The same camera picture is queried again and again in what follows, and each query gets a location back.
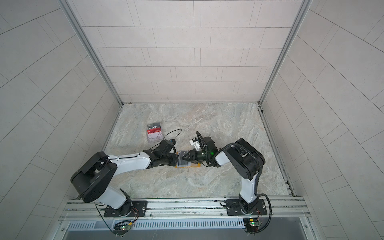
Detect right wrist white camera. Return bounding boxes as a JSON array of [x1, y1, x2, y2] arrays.
[[190, 138, 202, 151]]

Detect black VIP card in stand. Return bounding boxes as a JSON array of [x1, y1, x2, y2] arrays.
[[147, 123, 161, 130]]

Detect right black corrugated cable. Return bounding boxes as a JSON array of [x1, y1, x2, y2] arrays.
[[195, 130, 272, 235]]

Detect yellow leather card holder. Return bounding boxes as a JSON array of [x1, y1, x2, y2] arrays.
[[175, 151, 201, 169]]

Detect clear acrylic card stand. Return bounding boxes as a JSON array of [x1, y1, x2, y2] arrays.
[[147, 123, 163, 143]]

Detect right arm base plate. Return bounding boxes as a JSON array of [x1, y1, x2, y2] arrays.
[[221, 199, 268, 216]]

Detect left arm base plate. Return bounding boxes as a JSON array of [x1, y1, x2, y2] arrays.
[[103, 200, 148, 218]]

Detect red card in stand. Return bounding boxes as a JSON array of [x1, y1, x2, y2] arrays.
[[147, 127, 162, 134]]

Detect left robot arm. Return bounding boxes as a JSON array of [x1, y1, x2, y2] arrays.
[[71, 139, 179, 212]]

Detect right green circuit board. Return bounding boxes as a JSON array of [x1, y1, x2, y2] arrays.
[[243, 219, 262, 234]]

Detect left green circuit board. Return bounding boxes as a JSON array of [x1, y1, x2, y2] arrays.
[[113, 221, 134, 236]]

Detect green circuit board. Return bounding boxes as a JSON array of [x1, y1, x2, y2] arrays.
[[113, 221, 134, 236], [243, 219, 262, 234]]

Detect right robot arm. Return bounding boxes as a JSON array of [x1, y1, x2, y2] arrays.
[[181, 137, 266, 215]]

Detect left thin black cable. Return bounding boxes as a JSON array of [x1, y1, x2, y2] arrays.
[[148, 128, 183, 151]]

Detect white ventilation grille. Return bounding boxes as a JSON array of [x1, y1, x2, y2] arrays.
[[68, 218, 245, 231]]

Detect white VIP card in stand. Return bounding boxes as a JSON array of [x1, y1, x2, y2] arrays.
[[147, 131, 163, 143]]

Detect aluminium mounting rail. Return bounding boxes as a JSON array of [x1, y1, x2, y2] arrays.
[[59, 196, 310, 221]]

